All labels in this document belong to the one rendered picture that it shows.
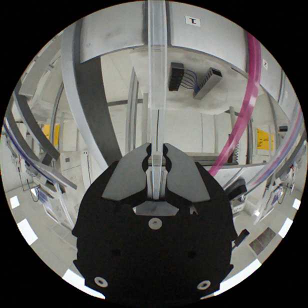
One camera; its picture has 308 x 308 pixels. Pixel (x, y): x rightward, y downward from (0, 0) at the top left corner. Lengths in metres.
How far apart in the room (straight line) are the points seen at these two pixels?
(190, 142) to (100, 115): 1.90
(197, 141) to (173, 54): 1.81
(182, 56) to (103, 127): 0.36
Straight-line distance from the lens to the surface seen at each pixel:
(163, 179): 0.21
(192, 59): 0.43
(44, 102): 0.97
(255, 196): 1.63
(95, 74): 0.15
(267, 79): 0.19
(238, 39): 0.15
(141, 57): 0.42
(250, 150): 0.74
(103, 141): 0.16
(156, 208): 0.31
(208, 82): 0.48
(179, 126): 1.96
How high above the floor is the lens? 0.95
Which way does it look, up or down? 5 degrees up
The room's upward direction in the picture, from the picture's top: 179 degrees counter-clockwise
